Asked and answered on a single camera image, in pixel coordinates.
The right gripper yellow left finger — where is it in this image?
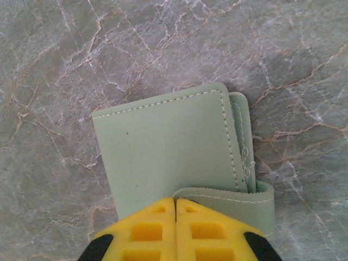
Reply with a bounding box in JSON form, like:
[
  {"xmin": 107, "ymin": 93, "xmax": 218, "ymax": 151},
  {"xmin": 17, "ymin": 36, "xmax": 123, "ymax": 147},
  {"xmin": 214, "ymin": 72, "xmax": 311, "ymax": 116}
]
[{"xmin": 78, "ymin": 196, "xmax": 178, "ymax": 261}]

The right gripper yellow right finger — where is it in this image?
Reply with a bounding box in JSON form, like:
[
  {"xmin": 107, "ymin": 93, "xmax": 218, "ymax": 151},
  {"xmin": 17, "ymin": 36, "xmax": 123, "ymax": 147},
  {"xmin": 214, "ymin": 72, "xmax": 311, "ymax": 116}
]
[{"xmin": 175, "ymin": 198, "xmax": 284, "ymax": 261}]

